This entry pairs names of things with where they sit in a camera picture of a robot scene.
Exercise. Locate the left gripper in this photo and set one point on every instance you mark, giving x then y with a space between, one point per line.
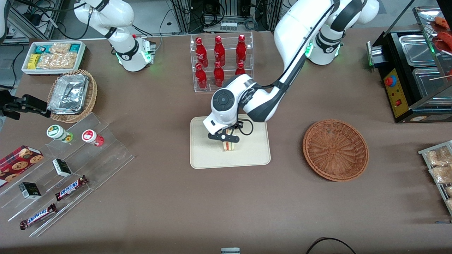
236 126

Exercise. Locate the aluminium frame rack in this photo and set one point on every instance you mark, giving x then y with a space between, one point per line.
183 14

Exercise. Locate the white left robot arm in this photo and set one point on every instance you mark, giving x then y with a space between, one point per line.
293 35

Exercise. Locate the stack of foil trays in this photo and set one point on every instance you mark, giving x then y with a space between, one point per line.
69 93

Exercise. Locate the white snack bin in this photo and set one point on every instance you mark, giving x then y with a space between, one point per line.
31 71

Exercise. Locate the red lid yogurt cup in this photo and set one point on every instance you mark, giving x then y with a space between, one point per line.
90 136

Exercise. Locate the small black white carton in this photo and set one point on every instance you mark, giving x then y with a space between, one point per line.
62 167
30 190

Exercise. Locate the red cola bottle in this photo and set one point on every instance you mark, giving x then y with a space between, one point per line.
240 70
241 51
218 74
201 78
219 52
201 53

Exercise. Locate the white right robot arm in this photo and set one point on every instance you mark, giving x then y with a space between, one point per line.
120 21

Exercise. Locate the yellow snack packet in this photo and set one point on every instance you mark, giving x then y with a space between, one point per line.
33 61

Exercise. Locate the clear bag of fried snacks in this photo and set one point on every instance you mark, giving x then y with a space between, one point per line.
441 174
449 191
450 204
438 157

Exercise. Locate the small grey object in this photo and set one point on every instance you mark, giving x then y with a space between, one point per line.
230 251

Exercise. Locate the round brown wicker basket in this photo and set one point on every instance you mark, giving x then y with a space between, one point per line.
335 150

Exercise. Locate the red cookie box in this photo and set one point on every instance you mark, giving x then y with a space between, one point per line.
17 164

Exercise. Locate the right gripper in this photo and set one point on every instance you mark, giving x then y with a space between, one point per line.
22 104

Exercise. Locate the beige plastic tray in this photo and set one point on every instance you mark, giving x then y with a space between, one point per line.
254 151

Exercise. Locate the clear bag of crackers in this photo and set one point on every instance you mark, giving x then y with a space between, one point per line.
46 61
66 60
60 48

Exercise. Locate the light wicker basket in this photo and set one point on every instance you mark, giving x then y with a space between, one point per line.
92 91

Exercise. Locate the clear acrylic tiered shelf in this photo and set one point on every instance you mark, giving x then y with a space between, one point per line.
106 158

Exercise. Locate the snickers chocolate bar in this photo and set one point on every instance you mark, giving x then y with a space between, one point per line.
38 216
70 188

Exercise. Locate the triangular sandwich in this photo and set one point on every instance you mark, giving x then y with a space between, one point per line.
229 146

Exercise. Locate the clear acrylic bottle rack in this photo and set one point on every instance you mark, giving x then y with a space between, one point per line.
197 88

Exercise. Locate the white power strip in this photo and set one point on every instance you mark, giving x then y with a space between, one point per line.
228 25

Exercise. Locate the teal snack packet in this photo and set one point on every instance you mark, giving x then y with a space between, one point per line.
75 48
43 49

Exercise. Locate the green lid yogurt cup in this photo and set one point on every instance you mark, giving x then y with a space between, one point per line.
56 132

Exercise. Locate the black hot food warmer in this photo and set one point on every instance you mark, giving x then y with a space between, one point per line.
400 102

